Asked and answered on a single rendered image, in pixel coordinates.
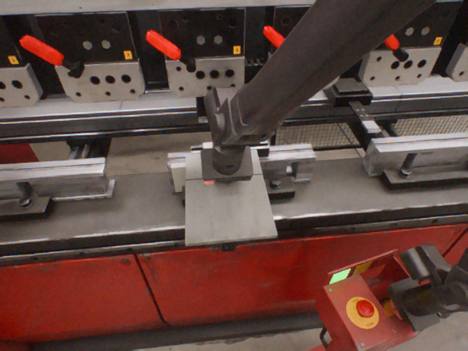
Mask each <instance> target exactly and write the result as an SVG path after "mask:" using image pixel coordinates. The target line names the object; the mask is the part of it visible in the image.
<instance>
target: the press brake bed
mask: <svg viewBox="0 0 468 351"><path fill-rule="evenodd" d="M276 231H277V234H278V236H277V237H276V238H269V239H261V240H246V241H240V244H235V251H230V252H222V253H221V246H220V243H216V244H202V245H194V246H186V245H185V237H183V238H175V239H167V240H152V241H144V242H129V243H121V244H106V245H98V246H90V247H75V248H67V249H52V250H44V251H30V252H22V253H7V254H0V339H3V340H9V341H19V342H24V343H33V347H32V350H31V351H128V350H140V349H146V348H158V347H164V346H170V345H181V344H187V343H198V342H204V341H215V340H222V339H229V338H240V337H247V336H256V335H263V334H275V333H281V332H293V331H300V330H307V329H318V328H323V327H324V323H323V321H322V320H321V318H320V316H319V314H318V312H317V310H316V309H315V307H314V304H315V301H316V300H317V297H318V295H319V293H320V290H321V288H322V285H324V282H325V280H326V278H327V273H328V272H332V271H334V270H338V269H340V268H342V267H346V266H348V265H352V264H354V263H358V262H360V261H363V260H366V259H368V258H372V257H374V256H378V255H380V254H383V253H386V252H388V251H392V250H394V249H398V252H397V253H396V255H395V256H394V257H395V258H396V259H397V261H398V262H399V263H400V264H401V265H402V266H403V268H404V269H405V270H406V268H405V266H404V264H403V262H402V260H401V259H400V256H399V255H398V254H400V253H402V252H404V251H407V250H408V249H411V248H414V247H416V246H419V245H422V244H427V243H432V244H434V245H435V247H436V248H437V250H438V251H439V252H440V254H441V255H442V257H443V258H444V260H445V261H446V262H447V264H448V263H450V264H451V266H453V264H456V263H458V261H459V259H460V257H461V255H462V254H463V252H464V251H465V249H466V248H467V247H468V212H459V213H451V214H436V215H428V216H420V217H405V218H397V219H382V220H374V221H359V222H351V223H343V224H328V225H320V226H305V227H297V228H282V229H277V230H276ZM406 272H407V273H408V271H407V270H406Z"/></svg>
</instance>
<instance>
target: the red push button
mask: <svg viewBox="0 0 468 351"><path fill-rule="evenodd" d="M356 308H357V312H358V314H359V315H360V316H361V317H365V318H370V317H372V316H373V315H374V312H375V309H374V306H373V305H372V304H371V303H370V302H369V301H368V300H365V299H362V300H359V301H358V302H357V304H356Z"/></svg>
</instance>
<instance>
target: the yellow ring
mask: <svg viewBox="0 0 468 351"><path fill-rule="evenodd" d="M362 299H365V298H363V297H354V298H352V299H351V300H350V301H349V302H348V303H347V306H346V311H347V315H348V317H349V319H350V320H351V321H352V322H353V323H354V324H355V325H356V326H358V327H361V328H363V329H370V328H373V327H374V326H375V325H376V324H377V323H378V320H379V314H378V311H377V309H376V307H375V306H374V304H373V303H372V302H371V304H372V305H373V306H374V309H375V312H374V315H373V316H372V317H370V318H365V317H361V316H360V315H359V314H358V312H357V308H356V304H357V302H358V301H359V300H362ZM365 300H367V299H365ZM368 301H369V300H368ZM369 302H370V301H369Z"/></svg>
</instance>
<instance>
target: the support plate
mask: <svg viewBox="0 0 468 351"><path fill-rule="evenodd" d="M251 157H252V162H253V174H259V173H262V170H261V167H260V162H259V158H258V153H257V150H251ZM196 178H203V177H202V168H201V154H200V153H197V154H186V158H185V179H196ZM277 236H278V234H277V231H276V226H275V223H274V218H273V214H272V209H271V206H270V201H269V198H268V195H267V190H266V186H265V181H264V178H263V175H253V176H252V178H251V180H250V181H232V182H218V181H217V179H214V184H208V185H205V184H204V182H203V180H186V181H185V245H186V246H194V245H202V244H216V243H224V242H239V241H246V240H261V239H269V238H276V237H277Z"/></svg>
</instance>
